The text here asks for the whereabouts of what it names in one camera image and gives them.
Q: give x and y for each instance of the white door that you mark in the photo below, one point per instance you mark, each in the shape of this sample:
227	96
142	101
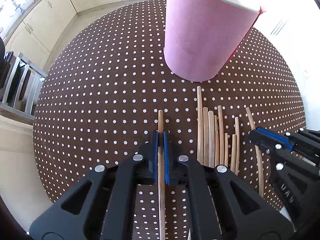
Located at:
292	26

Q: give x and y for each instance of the metal storage rack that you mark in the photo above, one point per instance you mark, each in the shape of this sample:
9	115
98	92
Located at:
20	88

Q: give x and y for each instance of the pink cylindrical holder cup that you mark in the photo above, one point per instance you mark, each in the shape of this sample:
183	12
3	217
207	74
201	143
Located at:
201	35

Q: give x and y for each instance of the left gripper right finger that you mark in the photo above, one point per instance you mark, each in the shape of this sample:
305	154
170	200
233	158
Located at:
221	205

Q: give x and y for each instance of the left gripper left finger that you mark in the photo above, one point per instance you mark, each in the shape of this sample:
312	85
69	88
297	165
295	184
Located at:
102	203

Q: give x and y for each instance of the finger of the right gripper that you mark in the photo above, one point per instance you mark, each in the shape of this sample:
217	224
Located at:
306	143
278	147

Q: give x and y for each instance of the brown polka dot tablecloth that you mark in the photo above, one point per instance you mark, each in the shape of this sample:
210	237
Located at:
101	97

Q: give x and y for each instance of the lower kitchen cabinets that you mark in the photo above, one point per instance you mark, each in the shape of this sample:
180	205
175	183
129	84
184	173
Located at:
36	33

